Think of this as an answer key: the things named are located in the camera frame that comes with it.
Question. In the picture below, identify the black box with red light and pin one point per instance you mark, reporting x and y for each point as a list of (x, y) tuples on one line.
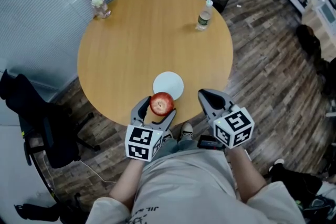
[(207, 142)]

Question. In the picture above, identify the white cabinet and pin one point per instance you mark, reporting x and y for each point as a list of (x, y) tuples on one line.
[(321, 26)]

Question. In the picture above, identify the glass jar with white flower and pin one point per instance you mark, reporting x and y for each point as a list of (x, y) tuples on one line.
[(100, 8)]

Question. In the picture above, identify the person's right shoe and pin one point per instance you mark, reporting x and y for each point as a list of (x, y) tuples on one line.
[(187, 131)]

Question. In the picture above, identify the red apple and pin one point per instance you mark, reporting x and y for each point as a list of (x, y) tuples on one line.
[(162, 104)]

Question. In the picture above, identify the black office chair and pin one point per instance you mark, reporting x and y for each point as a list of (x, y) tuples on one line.
[(39, 123)]

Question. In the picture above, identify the clear plastic water bottle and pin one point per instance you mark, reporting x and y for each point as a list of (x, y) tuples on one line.
[(204, 17)]

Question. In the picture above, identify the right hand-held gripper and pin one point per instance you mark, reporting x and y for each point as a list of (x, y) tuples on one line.
[(233, 127)]

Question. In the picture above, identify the person's left shoe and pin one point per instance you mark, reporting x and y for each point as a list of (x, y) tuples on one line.
[(168, 136)]

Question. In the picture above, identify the person's right forearm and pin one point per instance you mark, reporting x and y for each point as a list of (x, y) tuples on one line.
[(246, 175)]

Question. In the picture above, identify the black backpack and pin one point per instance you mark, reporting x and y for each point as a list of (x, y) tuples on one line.
[(302, 186)]

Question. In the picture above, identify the white round plate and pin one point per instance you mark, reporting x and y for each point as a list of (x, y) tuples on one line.
[(169, 82)]

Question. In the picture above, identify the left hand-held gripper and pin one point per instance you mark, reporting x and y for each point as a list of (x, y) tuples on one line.
[(139, 143)]

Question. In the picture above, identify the person's left forearm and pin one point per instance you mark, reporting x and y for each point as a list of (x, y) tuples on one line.
[(127, 183)]

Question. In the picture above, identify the person's grey trousers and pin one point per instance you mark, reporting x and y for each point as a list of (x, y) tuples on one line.
[(172, 145)]

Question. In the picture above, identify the dark bag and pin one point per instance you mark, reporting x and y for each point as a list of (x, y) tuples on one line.
[(307, 39)]

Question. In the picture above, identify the person's light grey shirt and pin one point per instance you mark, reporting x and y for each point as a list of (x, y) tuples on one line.
[(189, 191)]

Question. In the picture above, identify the person's shoe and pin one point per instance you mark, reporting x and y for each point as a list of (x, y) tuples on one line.
[(168, 136), (187, 131)]

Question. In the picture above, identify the black chair base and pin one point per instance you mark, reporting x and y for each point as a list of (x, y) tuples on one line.
[(39, 208)]

